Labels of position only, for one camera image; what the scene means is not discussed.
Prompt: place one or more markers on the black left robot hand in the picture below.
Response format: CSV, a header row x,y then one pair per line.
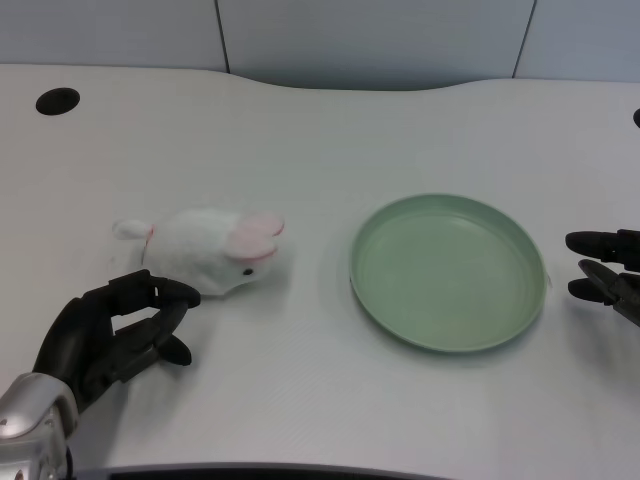
x,y
75,330

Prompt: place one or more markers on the white rabbit plush doll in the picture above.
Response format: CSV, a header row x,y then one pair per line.
x,y
210,255

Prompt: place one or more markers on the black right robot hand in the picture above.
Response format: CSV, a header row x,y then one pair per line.
x,y
607,280

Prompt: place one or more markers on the green round plate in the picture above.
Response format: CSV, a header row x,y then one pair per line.
x,y
447,274

